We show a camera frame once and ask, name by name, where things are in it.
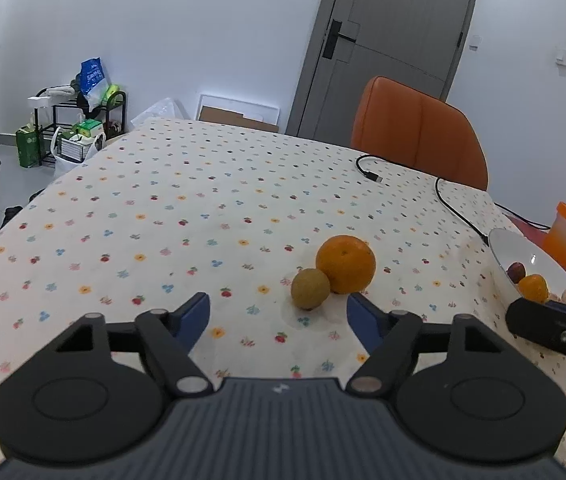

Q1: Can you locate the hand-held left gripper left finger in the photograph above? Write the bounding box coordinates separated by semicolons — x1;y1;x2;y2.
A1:
53;291;215;400

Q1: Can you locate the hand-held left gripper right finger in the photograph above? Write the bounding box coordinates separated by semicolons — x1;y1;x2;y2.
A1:
345;291;511;400

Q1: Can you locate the small orange tangerine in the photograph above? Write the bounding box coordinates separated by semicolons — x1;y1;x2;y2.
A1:
518;274;550;304

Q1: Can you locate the large orange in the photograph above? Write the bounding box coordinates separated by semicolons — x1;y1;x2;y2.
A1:
315;235;377;295

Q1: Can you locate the brown kiwi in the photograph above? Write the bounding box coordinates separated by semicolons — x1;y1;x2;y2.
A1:
290;268;332;311

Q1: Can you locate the white bowl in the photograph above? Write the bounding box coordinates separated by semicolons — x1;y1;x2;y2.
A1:
488;227;566;311

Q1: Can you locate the orange chair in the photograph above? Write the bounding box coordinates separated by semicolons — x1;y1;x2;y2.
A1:
351;76;490;192

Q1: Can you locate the white plastic bag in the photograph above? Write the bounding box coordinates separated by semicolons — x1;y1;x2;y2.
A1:
50;127;102;179

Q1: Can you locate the black slipper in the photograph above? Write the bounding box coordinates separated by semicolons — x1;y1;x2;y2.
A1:
3;206;28;228

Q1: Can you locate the clear plastic bag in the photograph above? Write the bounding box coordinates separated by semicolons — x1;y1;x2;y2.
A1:
130;97;186;131

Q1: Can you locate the white board with cardboard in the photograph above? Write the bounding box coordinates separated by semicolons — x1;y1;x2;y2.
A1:
197;92;281;133

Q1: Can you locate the green carton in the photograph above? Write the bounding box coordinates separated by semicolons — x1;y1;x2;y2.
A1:
16;125;44;168

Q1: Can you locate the black shoe rack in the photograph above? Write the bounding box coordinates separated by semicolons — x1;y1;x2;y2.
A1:
36;86;128;166

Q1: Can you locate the blue white bag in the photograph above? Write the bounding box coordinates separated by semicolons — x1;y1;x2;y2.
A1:
80;57;109;107

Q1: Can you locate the grey door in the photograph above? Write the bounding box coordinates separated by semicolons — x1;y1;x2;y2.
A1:
285;0;484;148

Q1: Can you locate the thin black cable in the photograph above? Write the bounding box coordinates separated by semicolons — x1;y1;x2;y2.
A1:
494;202;552;230

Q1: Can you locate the black usb cable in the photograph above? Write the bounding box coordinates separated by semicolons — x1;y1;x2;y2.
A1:
355;154;492;246

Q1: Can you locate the black door handle lock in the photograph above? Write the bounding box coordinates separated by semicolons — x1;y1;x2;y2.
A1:
322;19;359;60

